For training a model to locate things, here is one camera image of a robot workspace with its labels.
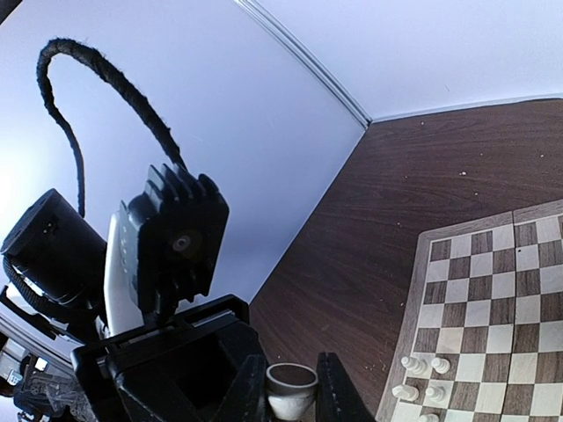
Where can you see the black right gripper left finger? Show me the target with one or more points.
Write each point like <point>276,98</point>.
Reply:
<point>238,394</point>

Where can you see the white chess pawn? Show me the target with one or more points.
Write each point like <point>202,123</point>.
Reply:
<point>435,393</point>
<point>440,365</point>

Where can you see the white chess piece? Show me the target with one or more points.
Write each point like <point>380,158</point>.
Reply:
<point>431,417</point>
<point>291,389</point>

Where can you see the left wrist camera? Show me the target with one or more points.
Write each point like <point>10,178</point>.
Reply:
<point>163,246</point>

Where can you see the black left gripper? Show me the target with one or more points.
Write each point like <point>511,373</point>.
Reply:
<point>150,373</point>

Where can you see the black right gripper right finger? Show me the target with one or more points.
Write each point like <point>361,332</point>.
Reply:
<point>337,398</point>

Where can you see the wooden chess board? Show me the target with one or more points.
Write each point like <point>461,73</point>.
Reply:
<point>487,296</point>

